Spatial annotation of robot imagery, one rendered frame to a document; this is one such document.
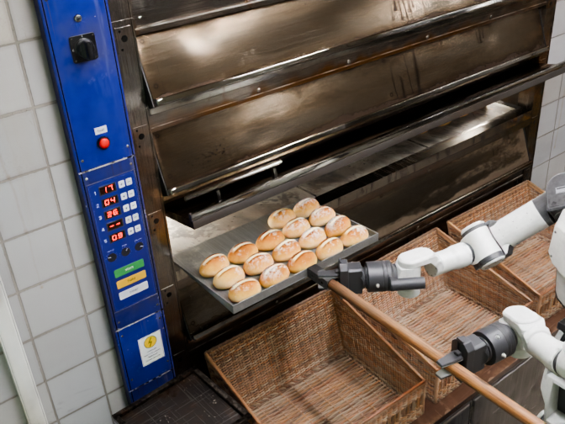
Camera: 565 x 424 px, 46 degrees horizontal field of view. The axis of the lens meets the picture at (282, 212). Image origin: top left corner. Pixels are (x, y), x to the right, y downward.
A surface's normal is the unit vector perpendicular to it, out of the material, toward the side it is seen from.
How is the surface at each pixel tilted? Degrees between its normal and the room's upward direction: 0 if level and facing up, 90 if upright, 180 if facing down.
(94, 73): 90
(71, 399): 90
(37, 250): 90
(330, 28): 70
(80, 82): 90
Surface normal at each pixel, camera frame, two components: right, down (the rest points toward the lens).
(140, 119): 0.62, 0.37
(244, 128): 0.57, 0.05
